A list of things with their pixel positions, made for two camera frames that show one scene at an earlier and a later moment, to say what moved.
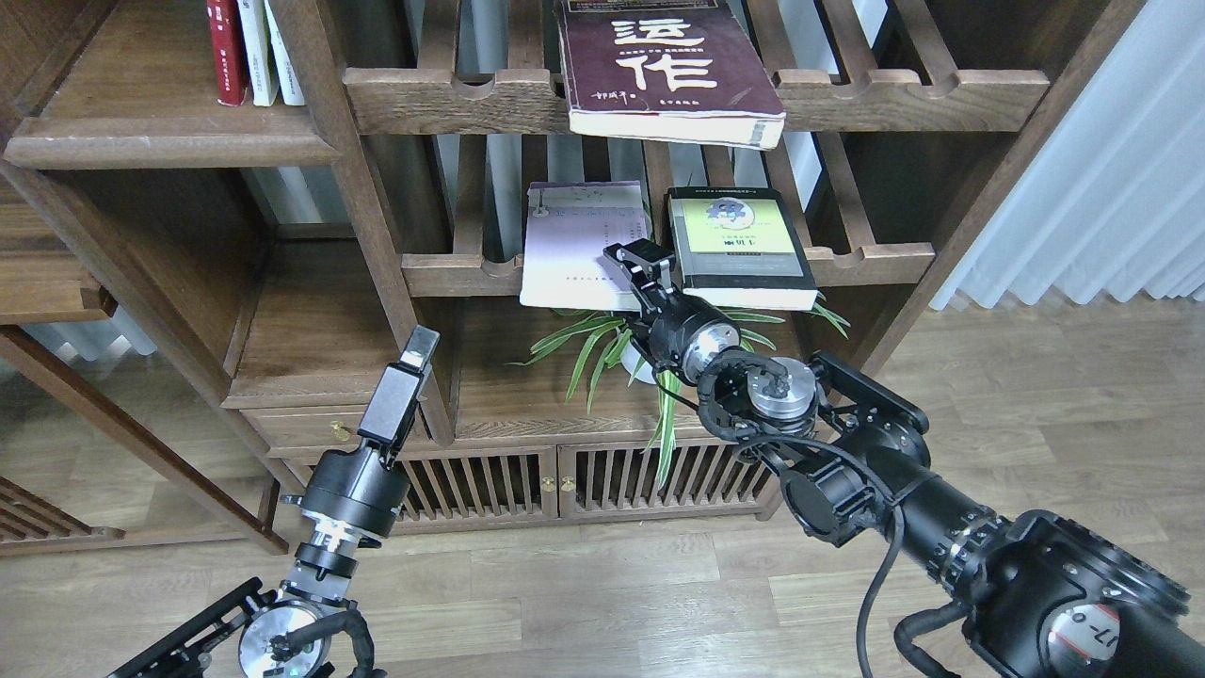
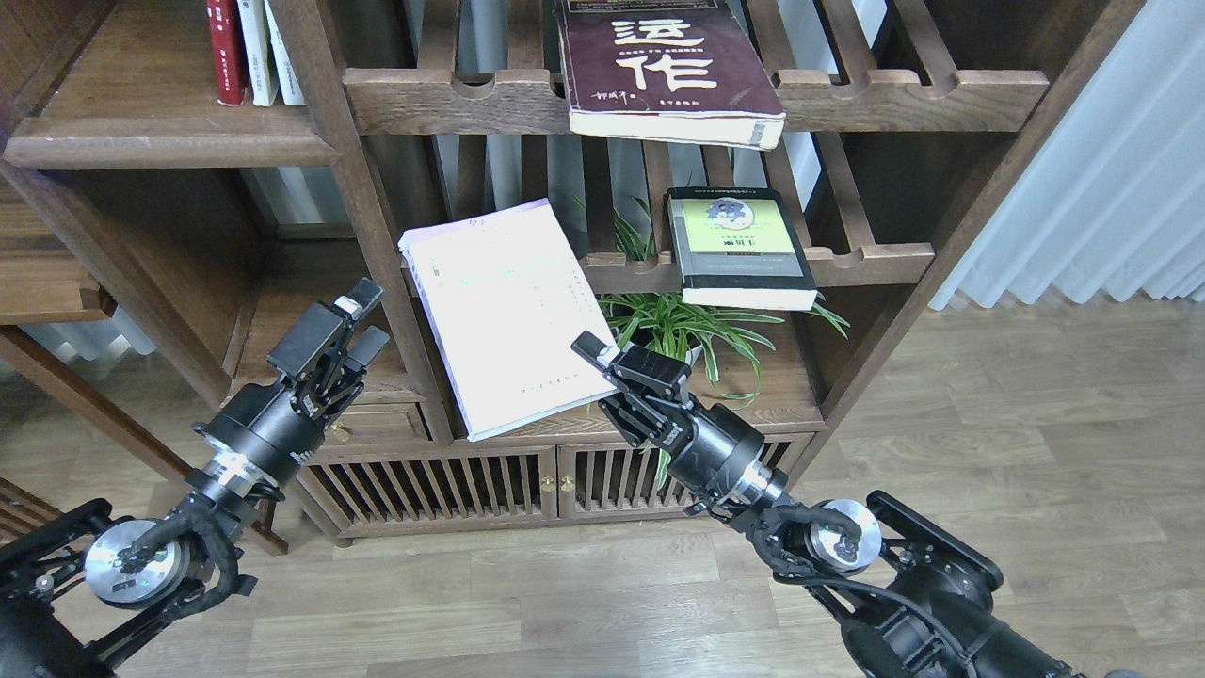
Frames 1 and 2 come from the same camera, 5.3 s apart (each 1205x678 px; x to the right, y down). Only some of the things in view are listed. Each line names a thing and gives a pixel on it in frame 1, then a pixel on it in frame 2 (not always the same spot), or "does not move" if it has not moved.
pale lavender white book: (567, 224) -> (504, 295)
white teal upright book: (291, 86) does not move
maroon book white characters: (682, 71) does not move
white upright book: (260, 51) does not move
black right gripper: (682, 330) -> (708, 449)
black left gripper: (347, 494) -> (262, 430)
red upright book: (229, 52) does not move
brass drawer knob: (338, 431) does not move
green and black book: (737, 249) does not move
